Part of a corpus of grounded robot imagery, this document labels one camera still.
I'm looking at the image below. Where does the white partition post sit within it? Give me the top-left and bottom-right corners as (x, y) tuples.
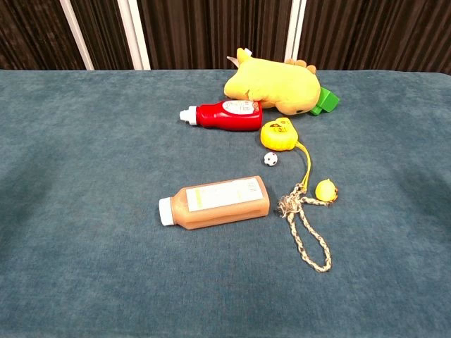
(283, 0), (308, 61)
(58, 0), (94, 70)
(116, 0), (152, 70)

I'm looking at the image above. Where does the green plastic block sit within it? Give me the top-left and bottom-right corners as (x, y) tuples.
(309, 87), (341, 116)

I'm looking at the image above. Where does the braided beige rope loop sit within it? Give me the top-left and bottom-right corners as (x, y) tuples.
(277, 182), (333, 273)

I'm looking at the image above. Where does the red ketchup bottle white cap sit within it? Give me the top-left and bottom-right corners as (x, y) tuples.
(179, 100), (264, 132)

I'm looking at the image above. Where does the blue velvet table cloth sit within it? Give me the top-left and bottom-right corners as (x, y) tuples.
(0, 69), (451, 338)

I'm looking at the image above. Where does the brown drink bottle white cap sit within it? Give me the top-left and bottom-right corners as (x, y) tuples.
(158, 175), (271, 231)

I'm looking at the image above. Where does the yellow plush dinosaur toy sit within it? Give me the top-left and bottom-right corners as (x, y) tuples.
(223, 47), (322, 116)

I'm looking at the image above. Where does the small yellow duck toy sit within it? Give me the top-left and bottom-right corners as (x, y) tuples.
(314, 178), (340, 203)

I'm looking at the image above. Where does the yellow duck tape measure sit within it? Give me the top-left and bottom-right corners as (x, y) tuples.
(259, 117), (313, 193)

